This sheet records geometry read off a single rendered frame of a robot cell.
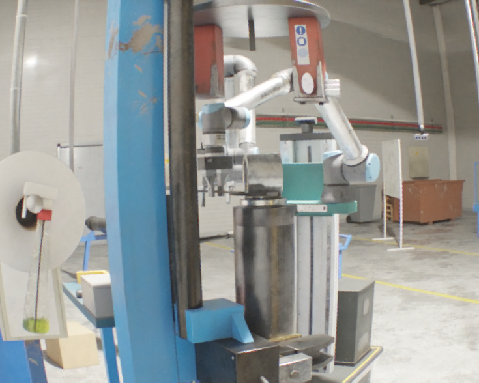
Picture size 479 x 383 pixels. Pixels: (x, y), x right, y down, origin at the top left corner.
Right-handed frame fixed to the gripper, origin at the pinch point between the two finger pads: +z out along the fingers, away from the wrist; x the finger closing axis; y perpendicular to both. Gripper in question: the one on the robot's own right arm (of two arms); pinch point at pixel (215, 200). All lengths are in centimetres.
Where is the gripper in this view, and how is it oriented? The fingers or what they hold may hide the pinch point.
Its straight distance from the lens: 298.7
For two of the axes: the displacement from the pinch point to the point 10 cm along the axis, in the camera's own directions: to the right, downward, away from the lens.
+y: 4.2, 3.4, 8.4
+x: -9.1, 1.2, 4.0
